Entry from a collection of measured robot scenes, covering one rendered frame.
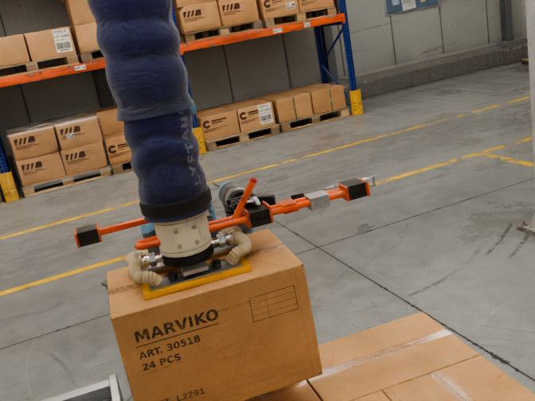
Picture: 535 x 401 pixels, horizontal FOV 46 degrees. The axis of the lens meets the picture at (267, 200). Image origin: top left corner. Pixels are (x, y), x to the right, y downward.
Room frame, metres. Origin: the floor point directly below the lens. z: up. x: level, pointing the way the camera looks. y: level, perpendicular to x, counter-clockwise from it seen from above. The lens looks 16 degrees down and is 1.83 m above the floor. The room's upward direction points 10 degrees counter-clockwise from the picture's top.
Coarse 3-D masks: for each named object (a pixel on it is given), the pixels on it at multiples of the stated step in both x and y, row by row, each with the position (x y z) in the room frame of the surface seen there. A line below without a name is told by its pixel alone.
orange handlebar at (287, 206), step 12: (336, 192) 2.06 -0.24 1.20; (276, 204) 2.02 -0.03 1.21; (288, 204) 1.98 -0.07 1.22; (300, 204) 1.99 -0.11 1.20; (228, 216) 1.98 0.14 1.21; (240, 216) 1.98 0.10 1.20; (108, 228) 2.11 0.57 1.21; (120, 228) 2.12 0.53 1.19; (216, 228) 1.92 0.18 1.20; (144, 240) 1.91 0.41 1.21; (156, 240) 1.88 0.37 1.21
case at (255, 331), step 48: (192, 288) 1.77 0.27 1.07; (240, 288) 1.76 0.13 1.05; (288, 288) 1.79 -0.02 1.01; (144, 336) 1.69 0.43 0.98; (192, 336) 1.72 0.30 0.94; (240, 336) 1.75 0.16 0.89; (288, 336) 1.78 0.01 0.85; (144, 384) 1.68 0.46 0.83; (192, 384) 1.71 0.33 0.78; (240, 384) 1.74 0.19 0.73; (288, 384) 1.78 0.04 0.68
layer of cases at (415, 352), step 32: (416, 320) 2.27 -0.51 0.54; (320, 352) 2.16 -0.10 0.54; (352, 352) 2.12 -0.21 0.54; (384, 352) 2.08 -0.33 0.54; (416, 352) 2.04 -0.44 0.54; (448, 352) 2.00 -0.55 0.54; (320, 384) 1.95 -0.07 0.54; (352, 384) 1.91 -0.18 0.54; (384, 384) 1.88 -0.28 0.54; (416, 384) 1.85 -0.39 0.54; (448, 384) 1.81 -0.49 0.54; (480, 384) 1.78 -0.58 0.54; (512, 384) 1.75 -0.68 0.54
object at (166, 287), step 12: (216, 264) 1.83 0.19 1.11; (228, 264) 1.85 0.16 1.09; (240, 264) 1.83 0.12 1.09; (168, 276) 1.81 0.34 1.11; (180, 276) 1.83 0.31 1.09; (192, 276) 1.81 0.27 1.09; (204, 276) 1.80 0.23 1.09; (216, 276) 1.80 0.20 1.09; (228, 276) 1.80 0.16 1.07; (144, 288) 1.80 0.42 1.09; (156, 288) 1.77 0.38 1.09; (168, 288) 1.76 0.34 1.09; (180, 288) 1.77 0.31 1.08
